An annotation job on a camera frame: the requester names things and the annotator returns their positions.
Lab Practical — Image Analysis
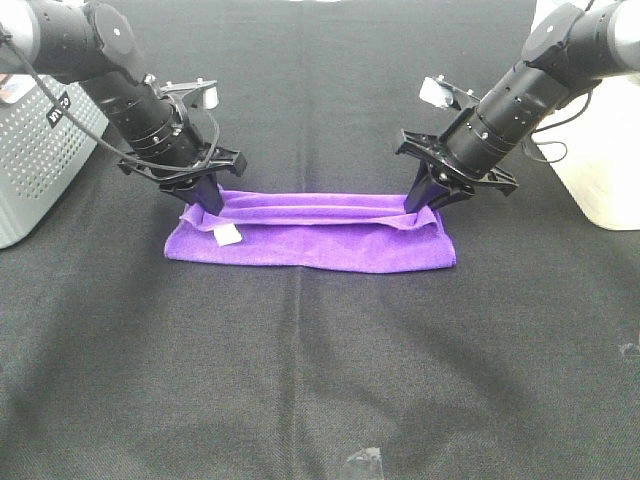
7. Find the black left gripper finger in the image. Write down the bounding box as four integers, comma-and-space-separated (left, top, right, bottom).
159, 182, 200, 205
192, 173, 224, 215

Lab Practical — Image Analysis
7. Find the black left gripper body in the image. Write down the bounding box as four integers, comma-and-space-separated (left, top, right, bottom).
117, 144, 247, 186

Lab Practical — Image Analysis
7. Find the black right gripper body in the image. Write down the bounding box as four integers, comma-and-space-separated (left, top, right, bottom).
396, 129, 519, 196

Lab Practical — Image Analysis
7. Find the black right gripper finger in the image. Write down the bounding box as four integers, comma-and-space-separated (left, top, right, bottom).
403, 162, 439, 213
427, 178, 474, 210

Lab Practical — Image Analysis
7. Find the purple microfibre towel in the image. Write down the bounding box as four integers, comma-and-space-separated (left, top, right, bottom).
164, 190, 457, 274

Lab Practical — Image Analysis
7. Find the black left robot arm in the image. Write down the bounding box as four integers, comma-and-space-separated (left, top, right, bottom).
1, 1, 246, 214

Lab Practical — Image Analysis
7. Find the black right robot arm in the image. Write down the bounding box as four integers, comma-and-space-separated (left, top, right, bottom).
397, 1, 639, 213

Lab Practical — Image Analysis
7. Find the white plastic bin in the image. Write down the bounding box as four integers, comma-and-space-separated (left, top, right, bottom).
533, 74, 639, 231

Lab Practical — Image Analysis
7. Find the grey perforated laundry basket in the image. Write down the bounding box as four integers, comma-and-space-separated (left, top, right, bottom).
0, 74, 96, 248

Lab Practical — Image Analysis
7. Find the black table cloth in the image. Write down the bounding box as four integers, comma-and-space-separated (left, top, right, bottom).
1, 1, 639, 479

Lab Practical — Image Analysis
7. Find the clear tape right edge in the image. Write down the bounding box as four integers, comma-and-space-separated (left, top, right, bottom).
618, 343, 640, 359

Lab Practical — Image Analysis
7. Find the clear tape piece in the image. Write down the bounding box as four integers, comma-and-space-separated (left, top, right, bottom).
340, 447, 384, 480

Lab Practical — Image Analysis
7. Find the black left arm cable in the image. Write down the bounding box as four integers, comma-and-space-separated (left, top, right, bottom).
0, 24, 221, 174

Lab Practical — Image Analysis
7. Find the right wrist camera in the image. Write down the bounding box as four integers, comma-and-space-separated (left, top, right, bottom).
418, 75, 481, 111

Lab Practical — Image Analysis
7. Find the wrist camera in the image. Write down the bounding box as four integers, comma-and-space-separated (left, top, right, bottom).
418, 75, 481, 111
160, 78, 219, 110

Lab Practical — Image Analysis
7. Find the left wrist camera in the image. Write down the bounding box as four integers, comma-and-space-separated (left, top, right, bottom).
160, 78, 219, 110

